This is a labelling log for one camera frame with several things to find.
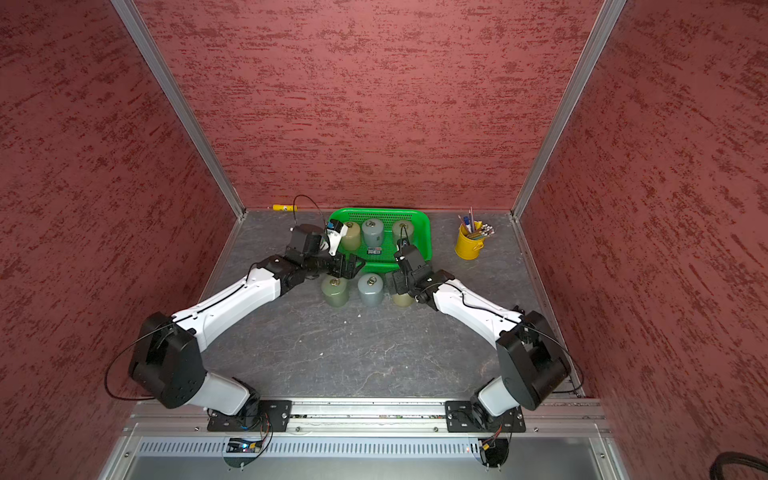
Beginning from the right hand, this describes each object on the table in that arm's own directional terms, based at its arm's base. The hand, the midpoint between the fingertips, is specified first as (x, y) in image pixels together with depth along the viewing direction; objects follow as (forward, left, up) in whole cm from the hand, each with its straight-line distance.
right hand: (406, 277), depth 89 cm
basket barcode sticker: (+19, +11, -12) cm, 25 cm away
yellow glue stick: (+41, +49, -9) cm, 64 cm away
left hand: (+1, +16, +7) cm, 18 cm away
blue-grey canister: (+21, +11, -4) cm, 24 cm away
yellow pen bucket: (+14, -22, -5) cm, 27 cm away
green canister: (+21, 0, -2) cm, 21 cm away
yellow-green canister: (-3, +1, -8) cm, 9 cm away
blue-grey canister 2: (-2, +11, -3) cm, 11 cm away
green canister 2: (-2, +22, -3) cm, 22 cm away
